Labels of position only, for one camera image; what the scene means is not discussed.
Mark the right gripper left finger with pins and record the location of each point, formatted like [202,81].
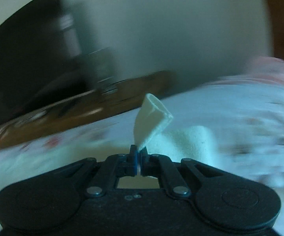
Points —
[131,163]

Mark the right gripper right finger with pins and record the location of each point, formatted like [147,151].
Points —
[146,165]

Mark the white knitted garment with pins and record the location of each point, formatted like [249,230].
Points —
[154,125]

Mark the brown wooden tv shelf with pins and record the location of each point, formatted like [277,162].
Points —
[125,96]

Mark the floral white bed sheet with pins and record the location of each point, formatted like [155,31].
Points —
[247,121]

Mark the black flat television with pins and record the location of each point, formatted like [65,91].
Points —
[38,50]

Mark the pink blanket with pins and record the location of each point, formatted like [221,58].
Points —
[266,68]

